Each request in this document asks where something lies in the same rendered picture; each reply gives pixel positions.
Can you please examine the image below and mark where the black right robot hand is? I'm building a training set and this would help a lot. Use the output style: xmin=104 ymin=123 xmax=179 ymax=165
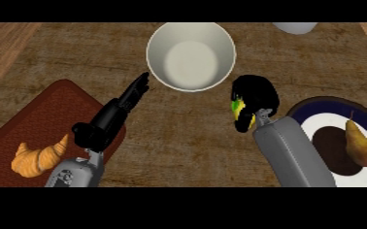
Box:
xmin=229 ymin=74 xmax=281 ymax=134

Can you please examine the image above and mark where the pale grey round object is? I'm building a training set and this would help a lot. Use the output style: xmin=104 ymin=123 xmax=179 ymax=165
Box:
xmin=271 ymin=22 xmax=318 ymax=36

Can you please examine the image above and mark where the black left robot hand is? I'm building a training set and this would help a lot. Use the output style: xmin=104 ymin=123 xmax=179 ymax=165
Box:
xmin=70 ymin=71 xmax=152 ymax=154

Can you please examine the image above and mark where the yellow green lemon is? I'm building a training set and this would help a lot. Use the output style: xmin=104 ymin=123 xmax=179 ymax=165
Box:
xmin=231 ymin=98 xmax=247 ymax=121

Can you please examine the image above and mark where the golden croissant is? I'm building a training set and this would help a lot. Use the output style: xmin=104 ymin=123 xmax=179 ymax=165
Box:
xmin=10 ymin=133 xmax=70 ymax=179

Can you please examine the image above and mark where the brown pear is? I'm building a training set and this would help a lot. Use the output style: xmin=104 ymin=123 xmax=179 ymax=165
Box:
xmin=343 ymin=111 xmax=367 ymax=168

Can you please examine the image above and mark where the red brown placemat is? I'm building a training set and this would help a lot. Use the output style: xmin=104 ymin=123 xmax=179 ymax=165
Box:
xmin=0 ymin=79 xmax=127 ymax=188

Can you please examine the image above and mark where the blue rimmed white plate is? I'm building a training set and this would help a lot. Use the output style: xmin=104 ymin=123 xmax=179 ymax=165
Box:
xmin=286 ymin=96 xmax=367 ymax=188

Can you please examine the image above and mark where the white bowl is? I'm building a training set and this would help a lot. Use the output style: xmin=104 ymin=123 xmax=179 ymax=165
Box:
xmin=145 ymin=22 xmax=238 ymax=93

